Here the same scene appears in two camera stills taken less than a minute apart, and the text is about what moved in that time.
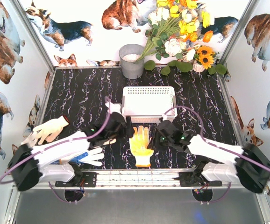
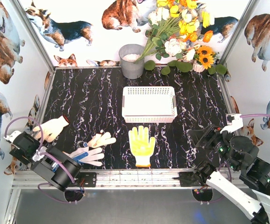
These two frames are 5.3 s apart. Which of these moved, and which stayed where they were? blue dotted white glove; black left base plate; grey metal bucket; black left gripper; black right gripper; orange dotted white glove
Moved: black left gripper; black right gripper
Stayed: orange dotted white glove; black left base plate; grey metal bucket; blue dotted white glove
